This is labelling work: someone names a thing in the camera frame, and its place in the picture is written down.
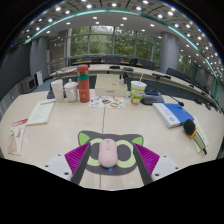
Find cat-face mouse pad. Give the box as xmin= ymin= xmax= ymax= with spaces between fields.
xmin=77 ymin=130 xmax=145 ymax=177

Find pink computer mouse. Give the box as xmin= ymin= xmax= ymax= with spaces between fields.
xmin=97 ymin=138 xmax=119 ymax=169

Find black conference desk unit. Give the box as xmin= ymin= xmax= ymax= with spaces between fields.
xmin=140 ymin=90 xmax=165 ymax=106

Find black gooseneck microphone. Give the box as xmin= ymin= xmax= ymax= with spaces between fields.
xmin=156 ymin=89 xmax=185 ymax=108

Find green-printed paper cup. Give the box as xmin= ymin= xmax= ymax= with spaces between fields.
xmin=130 ymin=73 xmax=148 ymax=106

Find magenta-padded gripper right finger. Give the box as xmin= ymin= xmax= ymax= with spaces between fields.
xmin=132 ymin=143 xmax=181 ymax=186

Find red and white leaflet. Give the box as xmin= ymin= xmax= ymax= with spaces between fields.
xmin=7 ymin=117 xmax=29 ymax=157

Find plain white paper cup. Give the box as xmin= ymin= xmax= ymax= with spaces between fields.
xmin=50 ymin=78 xmax=65 ymax=103

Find black handheld microphone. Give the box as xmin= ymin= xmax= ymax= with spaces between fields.
xmin=182 ymin=118 xmax=208 ymax=156

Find orange-red drink bottle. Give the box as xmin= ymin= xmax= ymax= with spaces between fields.
xmin=76 ymin=64 xmax=91 ymax=104

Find white lidded mug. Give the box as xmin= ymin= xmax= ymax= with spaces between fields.
xmin=63 ymin=78 xmax=79 ymax=103

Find white paper booklet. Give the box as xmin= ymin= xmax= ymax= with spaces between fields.
xmin=191 ymin=116 xmax=210 ymax=154

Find white printed paper sheet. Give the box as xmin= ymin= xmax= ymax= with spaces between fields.
xmin=25 ymin=98 xmax=56 ymax=127

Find colourful sticker sheet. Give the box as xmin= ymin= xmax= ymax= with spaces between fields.
xmin=88 ymin=95 xmax=126 ymax=110

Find ceiling spot lights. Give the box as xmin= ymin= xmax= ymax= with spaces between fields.
xmin=19 ymin=0 xmax=224 ymax=78

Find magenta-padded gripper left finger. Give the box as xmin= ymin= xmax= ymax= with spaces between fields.
xmin=42 ymin=142 xmax=92 ymax=185

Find row of dark chairs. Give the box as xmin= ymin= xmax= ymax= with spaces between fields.
xmin=66 ymin=54 xmax=214 ymax=101

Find blue and white book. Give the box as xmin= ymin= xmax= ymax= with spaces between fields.
xmin=152 ymin=102 xmax=195 ymax=129

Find beige cardboard box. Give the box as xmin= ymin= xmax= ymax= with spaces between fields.
xmin=94 ymin=73 xmax=129 ymax=98

